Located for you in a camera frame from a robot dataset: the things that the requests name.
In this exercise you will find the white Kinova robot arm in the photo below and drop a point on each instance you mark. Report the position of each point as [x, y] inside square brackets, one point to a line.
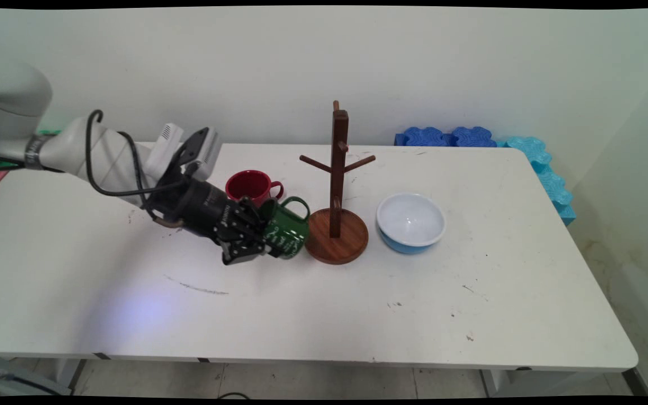
[14, 112]

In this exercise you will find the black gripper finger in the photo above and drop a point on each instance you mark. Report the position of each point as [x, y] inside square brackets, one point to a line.
[252, 212]
[245, 246]

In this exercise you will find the light blue foam mat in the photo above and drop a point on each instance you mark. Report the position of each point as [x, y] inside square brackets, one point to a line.
[549, 180]

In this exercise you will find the blue bowl white inside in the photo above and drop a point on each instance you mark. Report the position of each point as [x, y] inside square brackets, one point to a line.
[410, 220]

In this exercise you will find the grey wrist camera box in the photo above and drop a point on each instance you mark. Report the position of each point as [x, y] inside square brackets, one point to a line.
[203, 149]

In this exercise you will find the brown wooden mug tree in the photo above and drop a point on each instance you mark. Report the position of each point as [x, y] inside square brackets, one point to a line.
[337, 140]

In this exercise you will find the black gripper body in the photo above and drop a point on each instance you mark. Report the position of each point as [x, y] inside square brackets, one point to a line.
[200, 205]

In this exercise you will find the red enamel mug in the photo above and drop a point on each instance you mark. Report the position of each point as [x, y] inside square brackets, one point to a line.
[251, 184]

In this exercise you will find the green enamel mug white print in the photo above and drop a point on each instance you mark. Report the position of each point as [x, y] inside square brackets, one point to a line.
[289, 233]

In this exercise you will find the grey table leg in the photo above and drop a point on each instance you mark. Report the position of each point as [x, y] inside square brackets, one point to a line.
[31, 374]
[532, 381]

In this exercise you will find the dark blue foam mat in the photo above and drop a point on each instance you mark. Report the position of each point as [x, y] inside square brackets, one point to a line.
[424, 136]
[473, 137]

